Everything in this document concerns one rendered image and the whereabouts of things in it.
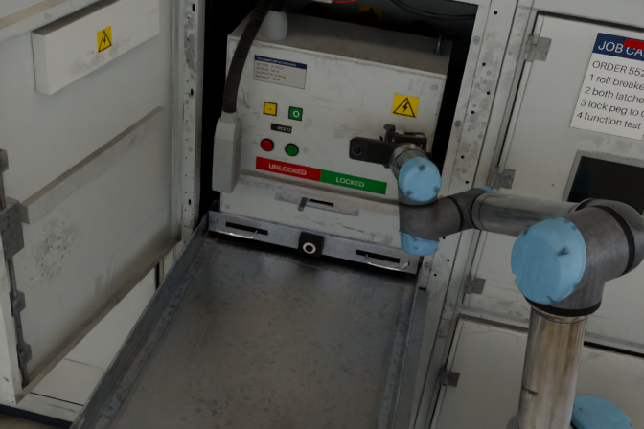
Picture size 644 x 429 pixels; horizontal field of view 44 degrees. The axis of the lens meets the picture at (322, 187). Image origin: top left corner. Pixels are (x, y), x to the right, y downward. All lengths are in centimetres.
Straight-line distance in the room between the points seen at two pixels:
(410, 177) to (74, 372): 139
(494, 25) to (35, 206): 94
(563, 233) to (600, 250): 6
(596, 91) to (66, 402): 178
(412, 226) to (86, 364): 126
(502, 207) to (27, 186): 86
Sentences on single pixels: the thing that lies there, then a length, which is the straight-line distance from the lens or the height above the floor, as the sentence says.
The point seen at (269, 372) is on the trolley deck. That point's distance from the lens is 170.
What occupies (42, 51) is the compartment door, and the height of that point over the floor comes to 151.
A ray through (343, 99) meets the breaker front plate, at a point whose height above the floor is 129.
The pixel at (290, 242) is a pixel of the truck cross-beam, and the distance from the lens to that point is 200.
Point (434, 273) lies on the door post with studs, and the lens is 194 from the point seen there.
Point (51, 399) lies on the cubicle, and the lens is 264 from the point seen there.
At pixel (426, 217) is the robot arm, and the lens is 151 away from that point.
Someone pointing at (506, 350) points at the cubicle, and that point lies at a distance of 205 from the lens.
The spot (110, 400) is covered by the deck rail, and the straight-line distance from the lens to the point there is 165.
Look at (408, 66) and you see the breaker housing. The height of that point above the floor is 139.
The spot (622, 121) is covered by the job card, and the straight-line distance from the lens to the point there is 171.
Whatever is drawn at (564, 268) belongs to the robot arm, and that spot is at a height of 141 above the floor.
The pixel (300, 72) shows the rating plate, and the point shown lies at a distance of 178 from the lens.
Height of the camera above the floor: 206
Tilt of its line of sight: 32 degrees down
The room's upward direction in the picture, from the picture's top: 7 degrees clockwise
